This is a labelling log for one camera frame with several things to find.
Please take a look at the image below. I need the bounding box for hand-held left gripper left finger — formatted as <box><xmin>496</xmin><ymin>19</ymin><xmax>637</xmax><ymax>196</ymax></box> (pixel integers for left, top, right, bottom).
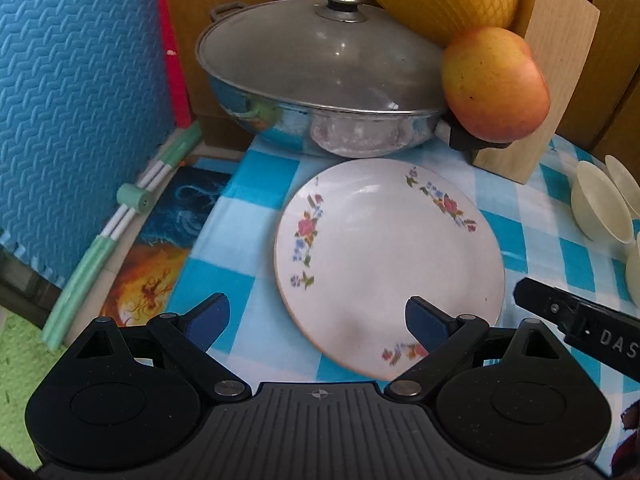
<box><xmin>66</xmin><ymin>293</ymin><xmax>251</xmax><ymax>402</ymax></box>

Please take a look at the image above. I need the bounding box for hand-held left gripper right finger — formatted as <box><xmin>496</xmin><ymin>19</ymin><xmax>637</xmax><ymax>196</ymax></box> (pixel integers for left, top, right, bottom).
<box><xmin>384</xmin><ymin>295</ymin><xmax>571</xmax><ymax>402</ymax></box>

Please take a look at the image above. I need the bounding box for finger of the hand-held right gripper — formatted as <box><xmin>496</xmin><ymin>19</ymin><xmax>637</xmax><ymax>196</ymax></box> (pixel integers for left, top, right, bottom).
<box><xmin>514</xmin><ymin>276</ymin><xmax>577</xmax><ymax>335</ymax></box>

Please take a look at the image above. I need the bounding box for white floral plate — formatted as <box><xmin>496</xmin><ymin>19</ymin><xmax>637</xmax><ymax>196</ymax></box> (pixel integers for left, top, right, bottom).
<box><xmin>274</xmin><ymin>158</ymin><xmax>506</xmax><ymax>381</ymax></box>

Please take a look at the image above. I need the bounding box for cream plastic bowl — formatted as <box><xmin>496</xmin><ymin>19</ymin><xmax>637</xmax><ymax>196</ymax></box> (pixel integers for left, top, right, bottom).
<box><xmin>624</xmin><ymin>232</ymin><xmax>640</xmax><ymax>307</ymax></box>
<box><xmin>571</xmin><ymin>160</ymin><xmax>635</xmax><ymax>244</ymax></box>
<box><xmin>604</xmin><ymin>154</ymin><xmax>640</xmax><ymax>213</ymax></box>

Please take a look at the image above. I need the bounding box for blue white checkered tablecloth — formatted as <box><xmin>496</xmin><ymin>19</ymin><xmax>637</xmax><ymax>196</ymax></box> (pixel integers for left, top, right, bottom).
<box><xmin>164</xmin><ymin>130</ymin><xmax>640</xmax><ymax>463</ymax></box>

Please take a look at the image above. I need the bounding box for printed picture mat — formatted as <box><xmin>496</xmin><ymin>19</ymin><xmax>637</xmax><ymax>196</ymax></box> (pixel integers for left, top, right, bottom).
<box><xmin>99</xmin><ymin>159</ymin><xmax>234</xmax><ymax>330</ymax></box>

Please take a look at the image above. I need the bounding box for green white exercise hoop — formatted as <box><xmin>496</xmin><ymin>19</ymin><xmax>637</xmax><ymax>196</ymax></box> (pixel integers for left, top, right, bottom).
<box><xmin>42</xmin><ymin>123</ymin><xmax>203</xmax><ymax>350</ymax></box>

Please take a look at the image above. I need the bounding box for green floor mat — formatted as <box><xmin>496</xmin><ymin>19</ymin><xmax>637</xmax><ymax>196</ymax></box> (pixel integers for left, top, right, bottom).
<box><xmin>0</xmin><ymin>309</ymin><xmax>68</xmax><ymax>463</ymax></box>

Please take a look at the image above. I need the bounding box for steel pan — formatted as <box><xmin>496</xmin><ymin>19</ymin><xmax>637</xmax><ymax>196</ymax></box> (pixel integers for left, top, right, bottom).
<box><xmin>202</xmin><ymin>2</ymin><xmax>512</xmax><ymax>166</ymax></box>

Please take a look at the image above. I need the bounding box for wooden knife block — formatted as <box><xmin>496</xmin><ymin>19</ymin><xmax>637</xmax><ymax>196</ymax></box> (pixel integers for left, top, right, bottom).
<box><xmin>472</xmin><ymin>0</ymin><xmax>601</xmax><ymax>185</ymax></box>

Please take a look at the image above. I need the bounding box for red yellow apple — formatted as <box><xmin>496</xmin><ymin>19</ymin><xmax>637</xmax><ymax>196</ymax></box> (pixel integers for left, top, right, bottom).
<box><xmin>441</xmin><ymin>26</ymin><xmax>551</xmax><ymax>141</ymax></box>

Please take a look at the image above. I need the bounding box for blue foam mat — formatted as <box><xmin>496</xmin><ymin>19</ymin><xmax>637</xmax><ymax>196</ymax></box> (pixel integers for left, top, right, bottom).
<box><xmin>0</xmin><ymin>0</ymin><xmax>174</xmax><ymax>278</ymax></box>

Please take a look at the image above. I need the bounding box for glass pan lid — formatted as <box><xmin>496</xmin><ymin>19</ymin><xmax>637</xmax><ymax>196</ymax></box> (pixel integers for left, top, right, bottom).
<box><xmin>194</xmin><ymin>0</ymin><xmax>447</xmax><ymax>113</ymax></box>

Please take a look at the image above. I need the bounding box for red foam mat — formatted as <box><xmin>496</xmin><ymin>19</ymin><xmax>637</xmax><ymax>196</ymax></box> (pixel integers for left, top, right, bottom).
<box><xmin>155</xmin><ymin>0</ymin><xmax>194</xmax><ymax>129</ymax></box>

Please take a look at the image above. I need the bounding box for brown wooden cabinet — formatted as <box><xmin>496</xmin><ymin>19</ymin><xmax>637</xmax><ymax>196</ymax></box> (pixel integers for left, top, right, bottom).
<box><xmin>162</xmin><ymin>0</ymin><xmax>640</xmax><ymax>154</ymax></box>

